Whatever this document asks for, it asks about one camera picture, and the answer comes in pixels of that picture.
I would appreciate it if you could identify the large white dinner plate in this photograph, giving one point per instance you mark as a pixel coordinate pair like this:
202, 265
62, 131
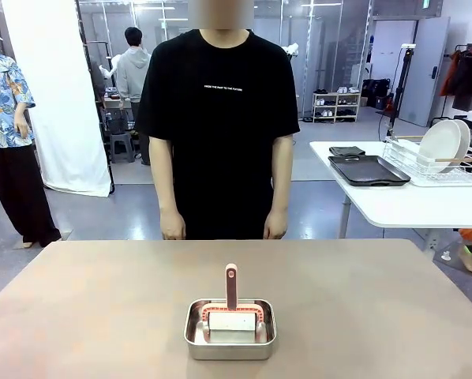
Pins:
437, 146

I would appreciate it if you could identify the dark grey cloth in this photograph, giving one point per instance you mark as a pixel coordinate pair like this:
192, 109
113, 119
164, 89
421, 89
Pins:
346, 151

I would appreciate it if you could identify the pink lint roller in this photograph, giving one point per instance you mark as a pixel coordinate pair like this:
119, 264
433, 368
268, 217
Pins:
231, 288

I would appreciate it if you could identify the person's right forearm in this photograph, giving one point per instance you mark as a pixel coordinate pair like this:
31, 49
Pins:
165, 177

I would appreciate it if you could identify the person's left forearm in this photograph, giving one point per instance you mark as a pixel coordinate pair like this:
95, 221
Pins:
280, 177

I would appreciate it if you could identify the small white floor object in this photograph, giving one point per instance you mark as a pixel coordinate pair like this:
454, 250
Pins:
447, 254

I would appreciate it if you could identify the person's left hand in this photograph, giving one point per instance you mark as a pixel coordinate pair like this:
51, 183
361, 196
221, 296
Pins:
275, 227

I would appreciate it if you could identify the person's right hand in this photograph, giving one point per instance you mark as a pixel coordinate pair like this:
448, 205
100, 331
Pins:
173, 227

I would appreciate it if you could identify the white side table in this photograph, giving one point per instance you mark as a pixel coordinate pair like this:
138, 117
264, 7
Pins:
398, 205

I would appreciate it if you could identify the black clothes rack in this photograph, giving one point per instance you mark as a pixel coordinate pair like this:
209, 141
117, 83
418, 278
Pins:
463, 118

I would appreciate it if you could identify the black flat tray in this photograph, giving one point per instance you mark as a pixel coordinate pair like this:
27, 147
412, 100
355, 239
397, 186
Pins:
370, 169

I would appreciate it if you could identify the black hanging garment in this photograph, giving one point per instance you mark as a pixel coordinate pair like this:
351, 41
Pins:
470, 83

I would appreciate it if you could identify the orange hanging jacket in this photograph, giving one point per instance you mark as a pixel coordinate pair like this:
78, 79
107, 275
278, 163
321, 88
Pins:
449, 75

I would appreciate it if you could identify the black tripod stand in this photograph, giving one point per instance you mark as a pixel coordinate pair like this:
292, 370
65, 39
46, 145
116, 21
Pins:
405, 79

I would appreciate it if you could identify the grey door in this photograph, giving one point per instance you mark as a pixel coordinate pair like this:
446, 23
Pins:
425, 71

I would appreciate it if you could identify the black bags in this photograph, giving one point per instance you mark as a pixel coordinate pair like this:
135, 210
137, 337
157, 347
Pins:
376, 92

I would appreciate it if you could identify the wooden shoe rack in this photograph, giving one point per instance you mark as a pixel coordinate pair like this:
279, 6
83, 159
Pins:
336, 104

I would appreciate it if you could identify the rectangular metal container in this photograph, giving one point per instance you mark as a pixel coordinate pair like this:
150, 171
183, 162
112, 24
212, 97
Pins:
228, 351

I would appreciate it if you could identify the person in black t-shirt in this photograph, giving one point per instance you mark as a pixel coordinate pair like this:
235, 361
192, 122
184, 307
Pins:
216, 138

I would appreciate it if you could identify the grey plastic stool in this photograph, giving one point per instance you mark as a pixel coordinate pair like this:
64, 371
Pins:
122, 148

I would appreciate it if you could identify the cluttered equipment cart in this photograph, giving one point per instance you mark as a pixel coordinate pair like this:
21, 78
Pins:
115, 118

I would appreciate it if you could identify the person in grey hoodie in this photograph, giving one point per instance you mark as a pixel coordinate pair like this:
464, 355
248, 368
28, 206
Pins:
131, 71

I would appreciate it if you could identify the white fabric backdrop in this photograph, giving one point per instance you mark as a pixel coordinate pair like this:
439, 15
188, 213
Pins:
54, 98

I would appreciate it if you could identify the mannequin in floral shirt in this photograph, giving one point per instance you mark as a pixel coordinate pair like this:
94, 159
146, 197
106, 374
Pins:
7, 118

